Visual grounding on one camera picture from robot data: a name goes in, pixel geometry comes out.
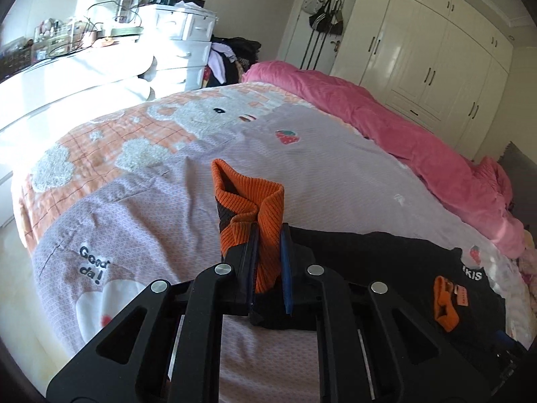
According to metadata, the cream wardrobe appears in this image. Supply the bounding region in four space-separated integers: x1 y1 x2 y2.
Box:
331 0 516 161

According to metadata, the lilac printed bedspread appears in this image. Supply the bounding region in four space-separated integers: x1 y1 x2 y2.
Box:
12 82 525 403

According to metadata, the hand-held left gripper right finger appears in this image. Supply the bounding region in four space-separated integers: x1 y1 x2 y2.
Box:
280 222 489 403

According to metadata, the pink fuzzy garment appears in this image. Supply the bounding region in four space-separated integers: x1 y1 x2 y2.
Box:
519 248 537 300

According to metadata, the cream door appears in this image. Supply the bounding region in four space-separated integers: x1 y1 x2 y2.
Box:
284 0 358 77

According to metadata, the clear cosmetics organizer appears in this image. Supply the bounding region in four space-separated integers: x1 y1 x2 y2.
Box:
34 17 87 58

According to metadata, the long white low cabinet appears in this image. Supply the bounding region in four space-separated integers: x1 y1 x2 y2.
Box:
0 36 159 229

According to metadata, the small countertop appliance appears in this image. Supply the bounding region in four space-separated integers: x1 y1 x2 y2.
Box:
112 0 140 25

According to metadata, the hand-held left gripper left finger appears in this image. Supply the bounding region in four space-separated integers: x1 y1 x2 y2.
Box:
46 222 261 403

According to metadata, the pink duvet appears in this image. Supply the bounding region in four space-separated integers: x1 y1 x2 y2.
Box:
241 61 525 261

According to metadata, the pile of dark clothes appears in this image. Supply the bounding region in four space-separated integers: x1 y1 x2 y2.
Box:
201 36 263 89

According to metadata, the white chest of drawers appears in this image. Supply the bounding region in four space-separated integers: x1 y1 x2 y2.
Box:
136 3 219 92

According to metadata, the black sweater with orange cuffs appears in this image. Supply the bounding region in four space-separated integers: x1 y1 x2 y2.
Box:
210 159 506 333

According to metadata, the dark hanging bag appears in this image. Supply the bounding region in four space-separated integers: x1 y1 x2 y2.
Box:
329 0 345 37

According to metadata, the grey quilted headboard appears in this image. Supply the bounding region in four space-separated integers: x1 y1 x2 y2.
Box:
497 140 534 227

